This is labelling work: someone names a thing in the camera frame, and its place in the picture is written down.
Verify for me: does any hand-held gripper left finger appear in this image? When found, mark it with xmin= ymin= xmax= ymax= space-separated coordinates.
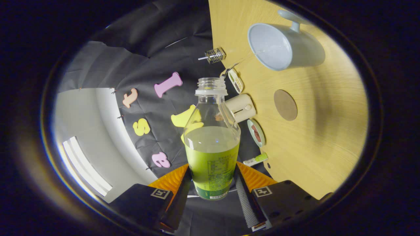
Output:
xmin=108 ymin=163 xmax=192 ymax=231

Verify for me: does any white toaster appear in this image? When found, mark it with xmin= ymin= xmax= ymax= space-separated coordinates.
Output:
xmin=224 ymin=94 xmax=257 ymax=124

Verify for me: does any ceiling light panel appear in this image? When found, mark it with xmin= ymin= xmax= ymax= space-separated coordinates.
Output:
xmin=62 ymin=136 xmax=113 ymax=197

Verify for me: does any round brown coaster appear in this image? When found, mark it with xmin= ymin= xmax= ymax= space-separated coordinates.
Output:
xmin=274 ymin=89 xmax=298 ymax=121

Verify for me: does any clear green-label juice bottle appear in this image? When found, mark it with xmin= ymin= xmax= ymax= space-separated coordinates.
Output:
xmin=183 ymin=77 xmax=241 ymax=200

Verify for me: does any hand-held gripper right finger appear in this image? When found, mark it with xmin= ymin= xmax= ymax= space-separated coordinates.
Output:
xmin=235 ymin=161 xmax=320 ymax=231

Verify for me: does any wooden table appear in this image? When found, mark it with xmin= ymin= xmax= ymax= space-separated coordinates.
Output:
xmin=208 ymin=0 xmax=368 ymax=200

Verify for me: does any black backdrop cloth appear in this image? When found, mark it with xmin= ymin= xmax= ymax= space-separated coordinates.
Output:
xmin=57 ymin=0 xmax=273 ymax=235

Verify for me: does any pale green plate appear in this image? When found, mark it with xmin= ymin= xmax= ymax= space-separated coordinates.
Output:
xmin=247 ymin=119 xmax=265 ymax=148

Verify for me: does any white and green tube bottle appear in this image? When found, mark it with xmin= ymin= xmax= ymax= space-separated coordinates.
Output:
xmin=243 ymin=152 xmax=269 ymax=167

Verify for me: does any white cup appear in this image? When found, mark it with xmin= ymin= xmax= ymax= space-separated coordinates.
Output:
xmin=247 ymin=9 xmax=326 ymax=71

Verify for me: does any white divided snack tray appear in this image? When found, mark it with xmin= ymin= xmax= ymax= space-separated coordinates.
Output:
xmin=228 ymin=68 xmax=244 ymax=94

